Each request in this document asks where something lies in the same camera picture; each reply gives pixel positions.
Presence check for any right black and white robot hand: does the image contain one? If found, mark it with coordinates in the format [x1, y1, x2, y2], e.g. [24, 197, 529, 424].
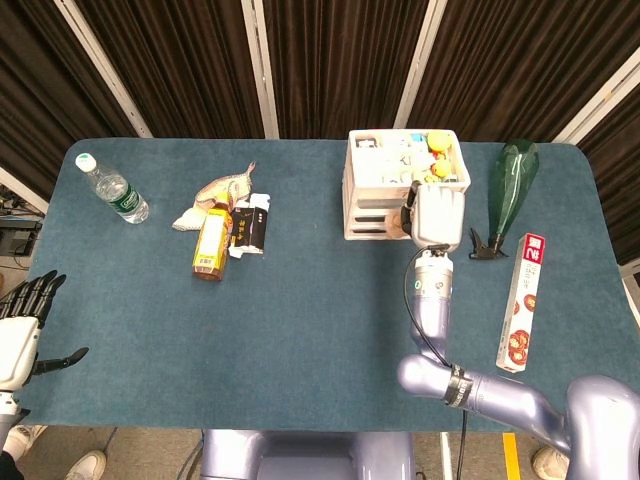
[399, 180, 467, 256]

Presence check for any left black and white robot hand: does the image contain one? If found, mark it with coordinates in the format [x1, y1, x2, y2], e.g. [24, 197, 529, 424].
[0, 269, 90, 394]

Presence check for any white plastic drawer organizer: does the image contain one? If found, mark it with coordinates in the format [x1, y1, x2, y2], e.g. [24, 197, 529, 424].
[342, 128, 473, 242]

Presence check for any long red white carton box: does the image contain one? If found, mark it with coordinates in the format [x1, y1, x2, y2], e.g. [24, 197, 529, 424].
[494, 232, 547, 374]

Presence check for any green spray bottle black nozzle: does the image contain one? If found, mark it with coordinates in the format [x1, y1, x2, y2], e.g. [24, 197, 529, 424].
[468, 139, 541, 261]

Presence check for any white sneaker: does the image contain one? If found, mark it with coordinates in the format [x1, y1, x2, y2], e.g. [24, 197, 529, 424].
[64, 449, 107, 480]
[3, 424, 49, 459]
[530, 446, 571, 480]

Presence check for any clear water bottle green label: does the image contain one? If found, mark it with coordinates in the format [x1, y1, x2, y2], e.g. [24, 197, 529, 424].
[74, 152, 150, 225]

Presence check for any black opened paper carton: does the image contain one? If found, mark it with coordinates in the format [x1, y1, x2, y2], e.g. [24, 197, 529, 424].
[227, 193, 272, 260]

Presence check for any dark brown pleated curtain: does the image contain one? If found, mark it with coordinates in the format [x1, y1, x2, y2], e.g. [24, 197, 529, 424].
[0, 0, 640, 266]

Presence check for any blue felt table cover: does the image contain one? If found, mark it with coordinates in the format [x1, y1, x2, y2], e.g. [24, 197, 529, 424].
[22, 138, 636, 435]

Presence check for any lavender robot torso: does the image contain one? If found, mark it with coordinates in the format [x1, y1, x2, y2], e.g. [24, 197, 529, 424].
[199, 428, 416, 480]

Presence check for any black robot wrist cable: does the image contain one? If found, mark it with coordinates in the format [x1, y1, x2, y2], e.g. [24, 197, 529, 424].
[403, 244, 471, 480]

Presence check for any white metal frame post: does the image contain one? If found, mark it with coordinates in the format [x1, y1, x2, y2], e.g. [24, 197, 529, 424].
[240, 0, 280, 140]
[552, 47, 640, 145]
[0, 167, 50, 214]
[393, 0, 449, 130]
[53, 0, 154, 140]

